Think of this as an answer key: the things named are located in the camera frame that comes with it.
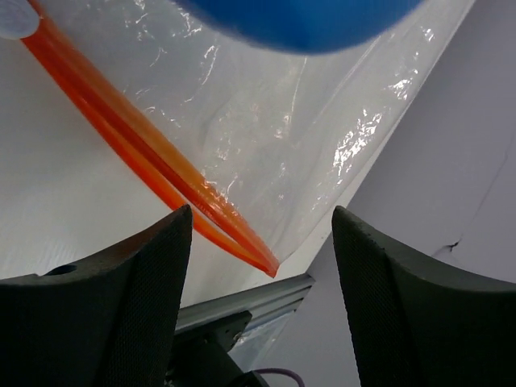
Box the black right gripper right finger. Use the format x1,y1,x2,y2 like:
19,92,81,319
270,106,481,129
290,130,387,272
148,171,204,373
331,206,515,386

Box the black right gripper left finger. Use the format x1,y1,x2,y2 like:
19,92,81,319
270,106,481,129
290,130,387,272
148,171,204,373
1,206,193,386

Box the clear zip bag orange zipper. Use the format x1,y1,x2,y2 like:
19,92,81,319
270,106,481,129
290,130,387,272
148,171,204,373
1,1,472,278

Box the blue plastic bin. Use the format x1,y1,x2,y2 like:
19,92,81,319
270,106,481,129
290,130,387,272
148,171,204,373
177,0,421,55

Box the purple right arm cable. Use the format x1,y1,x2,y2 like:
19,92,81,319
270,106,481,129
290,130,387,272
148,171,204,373
253,367,307,387

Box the aluminium frame rail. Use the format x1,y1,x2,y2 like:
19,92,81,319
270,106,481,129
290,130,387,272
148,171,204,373
176,274,314,334

